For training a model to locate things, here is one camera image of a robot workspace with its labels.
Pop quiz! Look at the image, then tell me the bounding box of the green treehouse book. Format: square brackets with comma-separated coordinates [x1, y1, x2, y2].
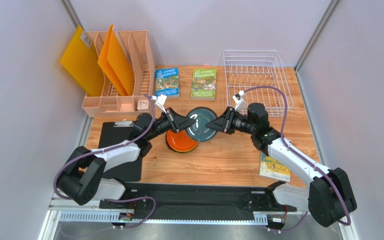
[190, 68, 217, 101]

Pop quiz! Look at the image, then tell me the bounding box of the black base mat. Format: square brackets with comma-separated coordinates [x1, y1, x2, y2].
[99, 183, 297, 221]

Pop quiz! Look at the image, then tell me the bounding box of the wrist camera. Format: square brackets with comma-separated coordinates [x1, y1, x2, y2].
[154, 94, 167, 113]
[232, 90, 247, 113]

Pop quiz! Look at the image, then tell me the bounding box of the dark brown plate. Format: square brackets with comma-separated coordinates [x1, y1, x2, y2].
[185, 107, 217, 142]

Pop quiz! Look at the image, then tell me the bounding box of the small white box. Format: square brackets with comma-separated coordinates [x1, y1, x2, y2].
[137, 99, 150, 112]

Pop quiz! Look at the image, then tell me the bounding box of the yellow folder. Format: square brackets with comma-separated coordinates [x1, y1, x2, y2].
[60, 26, 105, 97]

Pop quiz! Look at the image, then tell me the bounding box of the blue treehouse book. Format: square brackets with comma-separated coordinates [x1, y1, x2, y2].
[155, 67, 180, 98]

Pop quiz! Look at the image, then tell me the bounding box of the white wire dish rack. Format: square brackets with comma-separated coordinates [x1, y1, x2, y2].
[219, 49, 294, 117]

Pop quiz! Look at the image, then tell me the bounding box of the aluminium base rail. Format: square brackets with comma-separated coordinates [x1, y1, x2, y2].
[39, 185, 358, 240]

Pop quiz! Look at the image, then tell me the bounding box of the black clipboard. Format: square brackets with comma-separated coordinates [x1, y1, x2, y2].
[98, 122, 143, 182]

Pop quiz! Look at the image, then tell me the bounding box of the orange folder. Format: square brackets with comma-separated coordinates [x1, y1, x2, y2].
[97, 24, 135, 96]

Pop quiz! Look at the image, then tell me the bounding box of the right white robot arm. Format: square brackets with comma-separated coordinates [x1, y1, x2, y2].
[205, 103, 358, 227]

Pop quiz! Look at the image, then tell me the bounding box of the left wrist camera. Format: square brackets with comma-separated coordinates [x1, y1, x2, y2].
[154, 94, 167, 113]

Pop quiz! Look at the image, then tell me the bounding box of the yellow illustrated book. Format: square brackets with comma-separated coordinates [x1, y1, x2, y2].
[259, 152, 291, 182]

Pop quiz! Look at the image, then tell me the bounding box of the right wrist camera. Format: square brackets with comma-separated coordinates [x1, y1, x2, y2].
[232, 90, 247, 113]

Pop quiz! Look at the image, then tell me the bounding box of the orange plate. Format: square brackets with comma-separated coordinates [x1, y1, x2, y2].
[165, 130, 199, 153]

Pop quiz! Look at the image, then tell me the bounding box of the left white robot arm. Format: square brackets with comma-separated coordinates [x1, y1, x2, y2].
[53, 107, 196, 206]

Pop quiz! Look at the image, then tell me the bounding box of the pink plastic file organizer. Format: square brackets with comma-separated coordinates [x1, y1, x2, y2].
[82, 30, 156, 119]

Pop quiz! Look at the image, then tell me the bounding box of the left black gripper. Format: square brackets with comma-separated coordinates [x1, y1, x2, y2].
[146, 107, 197, 142]

